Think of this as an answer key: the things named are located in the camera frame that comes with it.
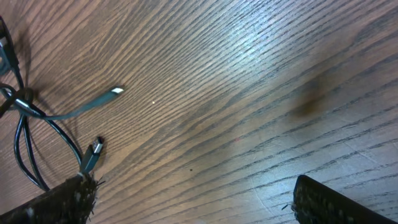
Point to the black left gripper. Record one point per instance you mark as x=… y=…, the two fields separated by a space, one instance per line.
x=9 y=59

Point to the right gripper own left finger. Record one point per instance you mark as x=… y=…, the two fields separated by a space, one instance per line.
x=71 y=202

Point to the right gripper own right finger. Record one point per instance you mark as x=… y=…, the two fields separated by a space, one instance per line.
x=315 y=203

